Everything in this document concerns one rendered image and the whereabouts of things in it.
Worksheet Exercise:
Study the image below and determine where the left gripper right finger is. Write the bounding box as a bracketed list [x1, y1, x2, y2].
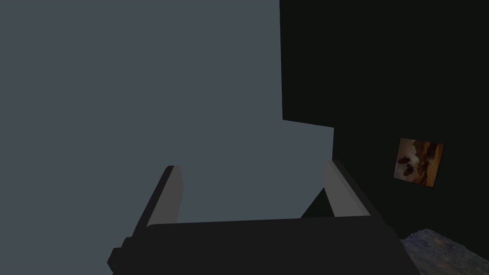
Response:
[323, 159, 387, 227]

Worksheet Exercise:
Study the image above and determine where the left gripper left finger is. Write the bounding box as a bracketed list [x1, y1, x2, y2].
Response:
[132, 165, 185, 237]

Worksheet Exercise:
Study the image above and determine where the orange brown wall picture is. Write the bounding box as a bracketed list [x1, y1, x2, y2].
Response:
[393, 137, 446, 188]

